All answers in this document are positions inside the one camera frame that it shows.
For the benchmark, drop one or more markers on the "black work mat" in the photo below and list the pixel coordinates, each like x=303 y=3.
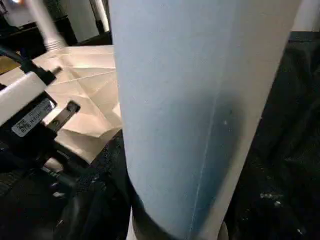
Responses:
x=290 y=125

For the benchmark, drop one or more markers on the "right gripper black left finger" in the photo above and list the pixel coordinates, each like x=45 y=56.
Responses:
x=95 y=200

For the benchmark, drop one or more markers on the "white plastic table top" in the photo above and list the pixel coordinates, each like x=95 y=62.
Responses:
x=85 y=95

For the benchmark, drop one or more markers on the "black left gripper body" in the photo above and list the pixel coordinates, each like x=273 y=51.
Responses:
x=30 y=155

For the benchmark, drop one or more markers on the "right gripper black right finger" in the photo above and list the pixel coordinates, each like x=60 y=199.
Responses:
x=280 y=205

